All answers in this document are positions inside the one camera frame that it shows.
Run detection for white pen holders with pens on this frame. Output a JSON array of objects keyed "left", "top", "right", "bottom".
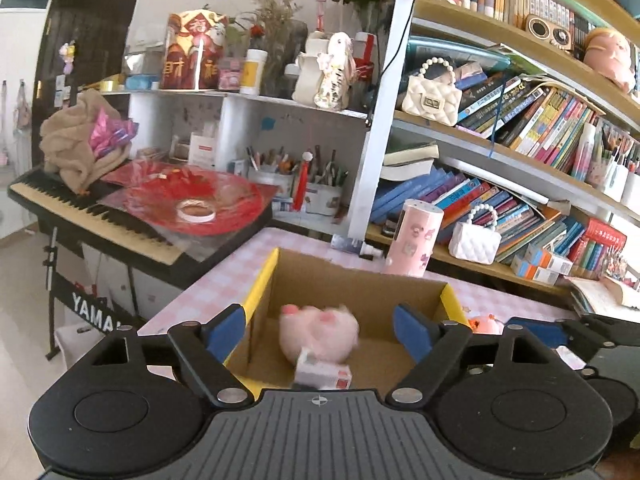
[{"left": 587, "top": 127, "right": 640, "bottom": 206}]

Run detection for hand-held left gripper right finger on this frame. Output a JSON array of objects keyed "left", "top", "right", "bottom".
[{"left": 386, "top": 303, "right": 591, "bottom": 408}]

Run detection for small pink box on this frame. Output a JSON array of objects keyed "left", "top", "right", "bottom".
[{"left": 216, "top": 57, "right": 243, "bottom": 92}]

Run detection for pink doll head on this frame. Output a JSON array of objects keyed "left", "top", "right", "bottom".
[{"left": 582, "top": 27, "right": 636, "bottom": 92}]

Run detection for white lamp bar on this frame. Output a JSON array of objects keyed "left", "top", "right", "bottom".
[{"left": 440, "top": 157, "right": 551, "bottom": 206}]

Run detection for stack of papers and workbooks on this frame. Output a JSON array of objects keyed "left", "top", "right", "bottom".
[{"left": 565, "top": 272, "right": 640, "bottom": 326}]

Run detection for round pink plush toy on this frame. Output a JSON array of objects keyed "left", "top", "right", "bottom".
[{"left": 278, "top": 303, "right": 360, "bottom": 363}]

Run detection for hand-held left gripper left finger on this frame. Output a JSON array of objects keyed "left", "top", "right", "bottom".
[{"left": 52, "top": 302, "right": 256, "bottom": 409}]

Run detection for red hanging tassel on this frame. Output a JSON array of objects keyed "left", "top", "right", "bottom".
[{"left": 292, "top": 147, "right": 313, "bottom": 211}]

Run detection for row of blue leaning books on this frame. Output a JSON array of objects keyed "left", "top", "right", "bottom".
[{"left": 372, "top": 167, "right": 586, "bottom": 263}]

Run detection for red plastic decoration sheets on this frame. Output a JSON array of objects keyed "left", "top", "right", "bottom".
[{"left": 97, "top": 160, "right": 278, "bottom": 238}]

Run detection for thick red dictionary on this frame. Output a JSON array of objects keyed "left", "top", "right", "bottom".
[{"left": 582, "top": 217, "right": 628, "bottom": 248}]

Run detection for dried flower bunch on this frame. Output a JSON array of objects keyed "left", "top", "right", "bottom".
[{"left": 237, "top": 0, "right": 303, "bottom": 51}]

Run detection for wooden retro radio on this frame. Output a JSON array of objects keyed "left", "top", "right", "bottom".
[{"left": 525, "top": 14, "right": 576, "bottom": 52}]

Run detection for white quilted pearl-handle handbag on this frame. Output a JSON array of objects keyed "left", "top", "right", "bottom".
[{"left": 448, "top": 203, "right": 502, "bottom": 266}]

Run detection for orange and blue medicine box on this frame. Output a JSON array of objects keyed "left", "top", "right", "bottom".
[
  {"left": 525, "top": 244, "right": 574, "bottom": 276},
  {"left": 510, "top": 255, "right": 558, "bottom": 283}
]

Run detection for yellow cardboard box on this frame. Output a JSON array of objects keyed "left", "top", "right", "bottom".
[{"left": 222, "top": 247, "right": 473, "bottom": 396}]

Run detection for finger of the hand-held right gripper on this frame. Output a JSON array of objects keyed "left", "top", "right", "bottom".
[{"left": 506, "top": 314, "right": 640, "bottom": 361}]

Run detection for white shelf unit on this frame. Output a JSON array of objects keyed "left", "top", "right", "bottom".
[{"left": 127, "top": 90, "right": 381, "bottom": 226}]

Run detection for black keyboard stand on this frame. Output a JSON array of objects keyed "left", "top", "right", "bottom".
[{"left": 45, "top": 230, "right": 141, "bottom": 361}]

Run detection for cream quilted handbag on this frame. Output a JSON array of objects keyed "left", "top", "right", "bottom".
[{"left": 401, "top": 56, "right": 463, "bottom": 127}]

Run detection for white tape roll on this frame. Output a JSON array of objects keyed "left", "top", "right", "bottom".
[{"left": 177, "top": 199, "right": 217, "bottom": 224}]

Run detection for white rabbit paper lantern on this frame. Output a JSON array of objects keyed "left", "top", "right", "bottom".
[{"left": 291, "top": 31, "right": 358, "bottom": 112}]

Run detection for pen cups with stationery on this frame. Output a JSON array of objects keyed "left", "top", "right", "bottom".
[{"left": 245, "top": 145, "right": 351, "bottom": 216}]

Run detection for row of colourful thin books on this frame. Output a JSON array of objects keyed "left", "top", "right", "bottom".
[{"left": 457, "top": 75, "right": 601, "bottom": 171}]

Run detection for black electric keyboard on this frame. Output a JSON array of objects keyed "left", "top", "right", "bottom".
[{"left": 7, "top": 167, "right": 273, "bottom": 291}]

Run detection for small pink duck plush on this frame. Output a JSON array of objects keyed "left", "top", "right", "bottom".
[{"left": 467, "top": 312, "right": 506, "bottom": 336}]

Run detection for red festive figure lantern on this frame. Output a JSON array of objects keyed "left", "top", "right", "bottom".
[{"left": 160, "top": 10, "right": 228, "bottom": 92}]

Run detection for pastel striped bottle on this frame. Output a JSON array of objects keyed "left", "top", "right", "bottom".
[{"left": 570, "top": 122, "right": 597, "bottom": 182}]

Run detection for white card red stripe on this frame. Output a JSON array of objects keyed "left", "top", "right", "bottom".
[{"left": 189, "top": 132, "right": 218, "bottom": 168}]

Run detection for beige crumpled cloth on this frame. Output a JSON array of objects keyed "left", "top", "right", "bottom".
[{"left": 39, "top": 89, "right": 133, "bottom": 195}]

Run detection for row of small figurines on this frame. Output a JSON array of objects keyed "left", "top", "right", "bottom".
[{"left": 602, "top": 252, "right": 631, "bottom": 281}]

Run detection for white bottle yellow label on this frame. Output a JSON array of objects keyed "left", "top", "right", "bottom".
[{"left": 240, "top": 49, "right": 266, "bottom": 96}]

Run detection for pink foil ribbon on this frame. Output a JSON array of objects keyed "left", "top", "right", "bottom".
[{"left": 89, "top": 107, "right": 140, "bottom": 158}]

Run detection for small white carton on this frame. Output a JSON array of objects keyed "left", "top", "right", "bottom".
[{"left": 292, "top": 350, "right": 352, "bottom": 390}]

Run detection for pink cylinder with stickers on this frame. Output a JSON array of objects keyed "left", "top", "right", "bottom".
[{"left": 384, "top": 198, "right": 445, "bottom": 277}]

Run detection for teal flat folder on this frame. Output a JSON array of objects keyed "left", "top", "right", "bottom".
[{"left": 405, "top": 40, "right": 511, "bottom": 73}]

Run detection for dark door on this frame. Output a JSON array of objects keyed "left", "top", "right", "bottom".
[{"left": 30, "top": 0, "right": 151, "bottom": 171}]

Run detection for pile of flat thick books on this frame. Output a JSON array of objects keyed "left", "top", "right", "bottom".
[{"left": 382, "top": 142, "right": 441, "bottom": 183}]

